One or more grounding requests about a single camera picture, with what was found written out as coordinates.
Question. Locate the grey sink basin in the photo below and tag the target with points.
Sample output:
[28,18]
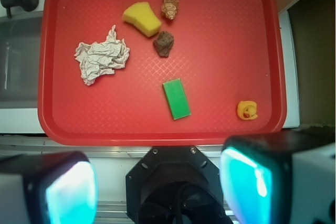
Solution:
[20,45]

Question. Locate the yellow rubber duck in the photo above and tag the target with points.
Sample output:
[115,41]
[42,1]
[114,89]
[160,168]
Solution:
[247,110]

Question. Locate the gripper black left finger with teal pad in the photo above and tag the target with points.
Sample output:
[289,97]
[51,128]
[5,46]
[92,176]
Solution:
[48,188]

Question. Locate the red plastic tray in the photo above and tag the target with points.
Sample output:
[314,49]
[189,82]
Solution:
[225,51]

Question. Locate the green rectangular block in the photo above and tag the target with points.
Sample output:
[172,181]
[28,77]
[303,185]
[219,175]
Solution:
[176,99]

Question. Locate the brown rock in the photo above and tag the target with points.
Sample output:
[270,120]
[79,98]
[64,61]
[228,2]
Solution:
[164,43]

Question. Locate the crumpled white paper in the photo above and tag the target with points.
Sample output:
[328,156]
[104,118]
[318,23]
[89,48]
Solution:
[101,58]

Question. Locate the yellow sponge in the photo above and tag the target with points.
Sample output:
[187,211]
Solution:
[142,17]

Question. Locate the spiral seashell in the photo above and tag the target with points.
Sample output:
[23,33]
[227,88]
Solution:
[169,8]

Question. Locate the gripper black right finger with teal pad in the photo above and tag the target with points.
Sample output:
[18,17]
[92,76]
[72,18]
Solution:
[284,177]

